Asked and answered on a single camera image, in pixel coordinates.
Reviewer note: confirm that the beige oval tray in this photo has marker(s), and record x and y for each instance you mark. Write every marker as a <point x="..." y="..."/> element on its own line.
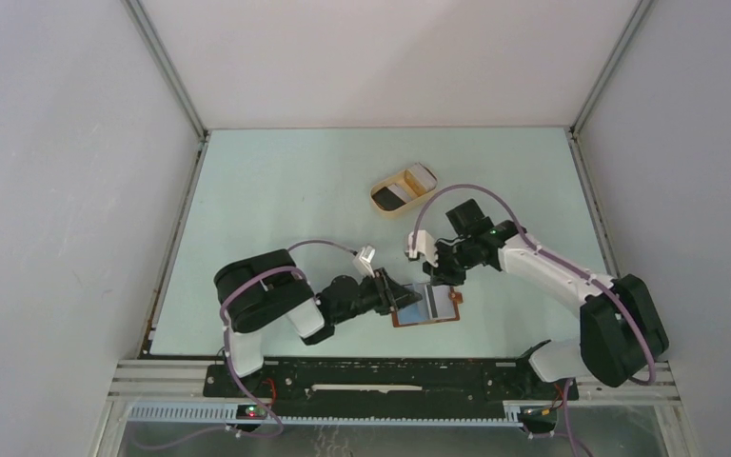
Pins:
<point x="399" y="178"/>

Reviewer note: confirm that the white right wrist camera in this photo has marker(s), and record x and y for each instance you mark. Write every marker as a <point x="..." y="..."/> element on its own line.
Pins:
<point x="421" y="245"/>

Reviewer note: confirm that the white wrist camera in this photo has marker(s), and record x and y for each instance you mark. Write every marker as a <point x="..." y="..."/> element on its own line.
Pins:
<point x="421" y="245"/>
<point x="362" y="261"/>

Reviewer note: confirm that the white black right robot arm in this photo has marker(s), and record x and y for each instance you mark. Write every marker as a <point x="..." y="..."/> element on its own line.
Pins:
<point x="621" y="331"/>

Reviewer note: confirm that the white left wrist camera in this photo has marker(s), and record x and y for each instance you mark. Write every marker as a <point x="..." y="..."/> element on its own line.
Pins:
<point x="362" y="261"/>

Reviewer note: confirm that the brown leather card holder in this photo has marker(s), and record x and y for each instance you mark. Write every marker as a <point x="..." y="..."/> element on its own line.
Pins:
<point x="415" y="315"/>

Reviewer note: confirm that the white small card stack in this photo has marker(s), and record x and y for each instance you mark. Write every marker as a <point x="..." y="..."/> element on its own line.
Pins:
<point x="401" y="193"/>

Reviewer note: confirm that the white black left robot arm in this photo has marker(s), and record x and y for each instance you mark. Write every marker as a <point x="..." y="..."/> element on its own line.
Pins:
<point x="257" y="291"/>

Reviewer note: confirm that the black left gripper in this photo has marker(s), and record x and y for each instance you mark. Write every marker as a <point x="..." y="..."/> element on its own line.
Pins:
<point x="390" y="298"/>

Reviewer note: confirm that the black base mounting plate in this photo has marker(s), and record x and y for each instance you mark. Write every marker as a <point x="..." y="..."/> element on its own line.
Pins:
<point x="390" y="388"/>

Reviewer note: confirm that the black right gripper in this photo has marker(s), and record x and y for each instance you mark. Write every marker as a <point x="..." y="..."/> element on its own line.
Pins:
<point x="440" y="275"/>

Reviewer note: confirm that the aluminium frame rail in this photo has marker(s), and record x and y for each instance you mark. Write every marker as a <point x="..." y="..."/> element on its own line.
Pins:
<point x="183" y="380"/>

